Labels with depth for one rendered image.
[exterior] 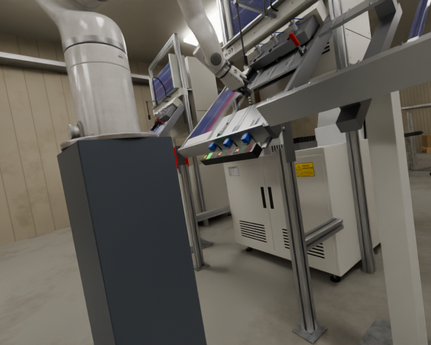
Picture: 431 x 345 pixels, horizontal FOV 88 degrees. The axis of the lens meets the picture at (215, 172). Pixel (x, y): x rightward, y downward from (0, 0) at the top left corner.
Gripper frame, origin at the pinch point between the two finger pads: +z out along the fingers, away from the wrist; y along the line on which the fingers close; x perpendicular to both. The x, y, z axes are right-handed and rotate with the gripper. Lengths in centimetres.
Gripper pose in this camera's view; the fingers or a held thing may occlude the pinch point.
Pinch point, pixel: (246, 92)
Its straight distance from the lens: 120.6
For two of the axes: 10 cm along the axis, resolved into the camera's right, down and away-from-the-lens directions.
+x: -3.6, 8.8, -3.0
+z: 7.4, 4.7, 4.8
